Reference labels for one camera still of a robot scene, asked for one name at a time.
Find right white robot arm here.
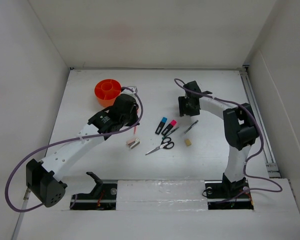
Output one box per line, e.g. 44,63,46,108
174,78,260,199

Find black handled scissors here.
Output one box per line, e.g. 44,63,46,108
145,136,175,156

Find tan eraser block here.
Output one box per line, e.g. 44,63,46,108
184,138,192,147

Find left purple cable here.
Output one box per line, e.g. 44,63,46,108
5,86,145,213

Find pink cap black highlighter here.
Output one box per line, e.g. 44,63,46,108
161,120,177,136

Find aluminium rail right side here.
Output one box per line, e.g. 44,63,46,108
240,64,281,179

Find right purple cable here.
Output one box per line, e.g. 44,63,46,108
174,78,284,204

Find blue cap black highlighter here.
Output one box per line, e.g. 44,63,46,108
155,117,168,135

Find pink white mini stapler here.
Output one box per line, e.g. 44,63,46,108
126,137,140,149

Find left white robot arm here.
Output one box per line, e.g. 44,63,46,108
26,93,139,208

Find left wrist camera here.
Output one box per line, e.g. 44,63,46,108
127,86,138,93

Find purple cable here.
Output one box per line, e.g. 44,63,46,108
5,86,145,213
174,78,284,204

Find green gel pen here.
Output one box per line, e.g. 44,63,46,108
161,126,180,140

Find orange round desk organizer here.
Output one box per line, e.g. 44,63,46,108
94,78,122,108

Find black pen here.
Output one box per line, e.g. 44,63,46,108
183,120,199,134

